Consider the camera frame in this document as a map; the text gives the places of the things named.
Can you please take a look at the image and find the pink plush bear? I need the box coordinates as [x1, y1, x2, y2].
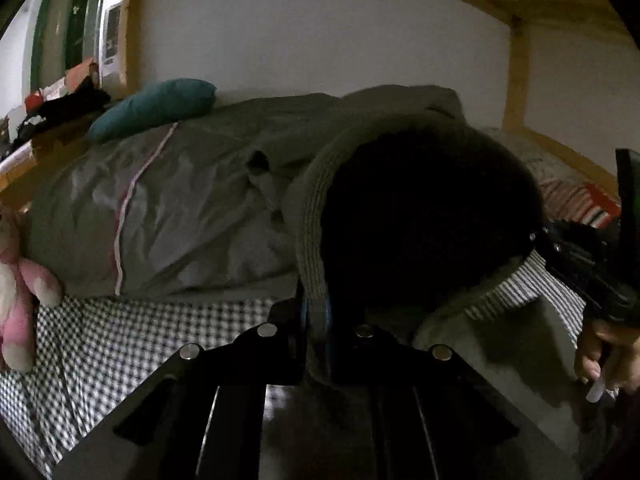
[1, 206, 63, 373]

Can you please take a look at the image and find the teal pillow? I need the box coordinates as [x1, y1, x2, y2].
[87, 78, 217, 144]

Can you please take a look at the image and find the red white striped cloth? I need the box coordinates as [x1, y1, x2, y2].
[539, 179, 620, 230]

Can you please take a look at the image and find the person's right hand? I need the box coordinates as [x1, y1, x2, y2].
[574, 320, 640, 396]

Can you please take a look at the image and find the black white checkered bedsheet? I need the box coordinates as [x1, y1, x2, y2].
[1, 255, 584, 479]

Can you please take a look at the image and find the green framed door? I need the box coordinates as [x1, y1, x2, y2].
[29, 0, 103, 91]

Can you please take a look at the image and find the grey lettered hoodie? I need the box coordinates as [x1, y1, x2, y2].
[286, 86, 580, 455]

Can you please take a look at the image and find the grey quilt with pink stripe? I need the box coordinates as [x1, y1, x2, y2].
[25, 93, 343, 302]

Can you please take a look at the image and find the clutter pile on desk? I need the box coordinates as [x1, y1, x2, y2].
[1, 58, 111, 159]

